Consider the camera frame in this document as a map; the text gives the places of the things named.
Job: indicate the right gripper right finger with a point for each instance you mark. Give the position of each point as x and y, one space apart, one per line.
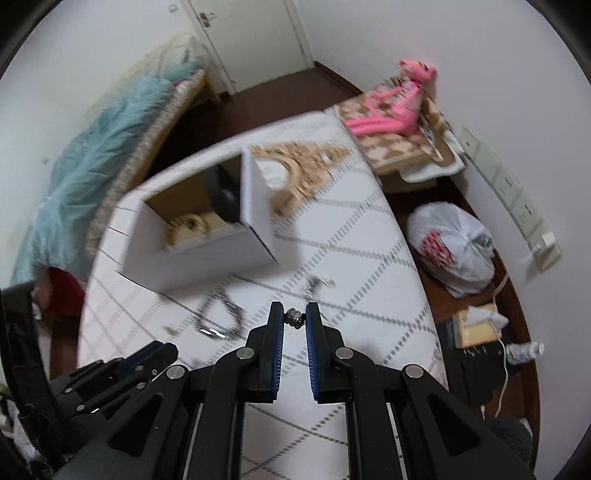
402 424

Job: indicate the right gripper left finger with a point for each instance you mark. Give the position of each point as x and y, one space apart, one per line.
188 424

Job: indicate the small silver charm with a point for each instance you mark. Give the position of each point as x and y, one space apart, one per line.
171 331

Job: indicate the black fitness band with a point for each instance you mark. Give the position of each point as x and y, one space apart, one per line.
223 193

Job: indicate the tissue box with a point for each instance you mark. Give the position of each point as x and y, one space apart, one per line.
478 325

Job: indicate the white plastic bottle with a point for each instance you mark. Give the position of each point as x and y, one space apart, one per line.
518 354

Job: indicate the teal blue duvet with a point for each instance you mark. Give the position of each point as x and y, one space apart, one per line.
93 172

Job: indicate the white plastic bag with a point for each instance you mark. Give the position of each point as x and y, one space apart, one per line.
455 246

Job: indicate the white diamond pattern tablecloth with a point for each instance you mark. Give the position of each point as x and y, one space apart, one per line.
371 291

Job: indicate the white cardboard box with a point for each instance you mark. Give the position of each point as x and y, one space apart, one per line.
177 241

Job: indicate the white charger plug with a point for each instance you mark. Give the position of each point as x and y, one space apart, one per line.
539 245

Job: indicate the white power strip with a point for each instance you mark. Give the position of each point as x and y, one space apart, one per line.
519 205

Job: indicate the bed with checkered mattress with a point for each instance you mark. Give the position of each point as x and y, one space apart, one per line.
176 50

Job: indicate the pink panther plush toy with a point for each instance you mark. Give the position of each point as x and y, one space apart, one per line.
398 109

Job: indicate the white door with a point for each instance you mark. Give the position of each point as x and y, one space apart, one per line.
251 41

